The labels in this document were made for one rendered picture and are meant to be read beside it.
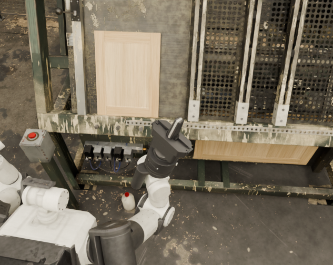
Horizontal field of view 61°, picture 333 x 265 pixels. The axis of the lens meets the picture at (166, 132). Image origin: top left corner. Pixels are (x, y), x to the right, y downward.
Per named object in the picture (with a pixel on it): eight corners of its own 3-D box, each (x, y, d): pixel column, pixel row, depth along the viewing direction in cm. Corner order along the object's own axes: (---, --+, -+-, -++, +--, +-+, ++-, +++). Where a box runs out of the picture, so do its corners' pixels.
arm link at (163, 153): (179, 160, 69) (165, 184, 77) (201, 142, 75) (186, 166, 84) (143, 127, 73) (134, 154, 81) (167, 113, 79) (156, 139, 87)
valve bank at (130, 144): (81, 172, 184) (71, 151, 165) (87, 154, 193) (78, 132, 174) (157, 177, 182) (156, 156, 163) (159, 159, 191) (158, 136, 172)
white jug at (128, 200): (122, 210, 227) (119, 199, 212) (124, 199, 233) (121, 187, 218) (134, 211, 227) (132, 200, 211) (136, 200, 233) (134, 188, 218)
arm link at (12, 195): (37, 200, 119) (16, 220, 97) (5, 205, 118) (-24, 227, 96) (32, 173, 118) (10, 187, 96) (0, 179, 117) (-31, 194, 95)
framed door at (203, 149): (193, 156, 231) (193, 158, 229) (199, 109, 188) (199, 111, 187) (305, 162, 227) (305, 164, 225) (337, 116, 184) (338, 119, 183)
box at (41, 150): (30, 162, 167) (18, 144, 153) (37, 146, 175) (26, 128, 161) (50, 163, 167) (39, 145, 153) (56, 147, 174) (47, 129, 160)
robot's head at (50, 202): (59, 223, 80) (56, 199, 76) (27, 216, 81) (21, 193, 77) (70, 207, 86) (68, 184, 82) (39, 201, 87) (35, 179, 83)
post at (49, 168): (70, 211, 227) (37, 159, 169) (72, 204, 231) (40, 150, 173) (77, 211, 227) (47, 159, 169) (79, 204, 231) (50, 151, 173)
